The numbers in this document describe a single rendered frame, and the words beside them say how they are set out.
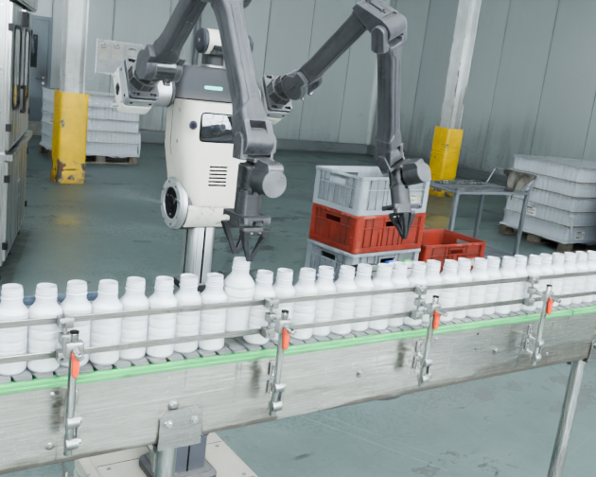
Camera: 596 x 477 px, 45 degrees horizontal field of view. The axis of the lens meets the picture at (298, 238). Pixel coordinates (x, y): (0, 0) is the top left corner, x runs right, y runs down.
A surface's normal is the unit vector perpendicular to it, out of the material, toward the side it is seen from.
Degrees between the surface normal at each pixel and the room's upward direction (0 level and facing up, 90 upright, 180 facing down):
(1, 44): 90
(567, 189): 89
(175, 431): 90
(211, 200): 90
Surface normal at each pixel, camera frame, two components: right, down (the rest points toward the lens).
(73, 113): 0.55, 0.25
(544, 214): -0.84, 0.01
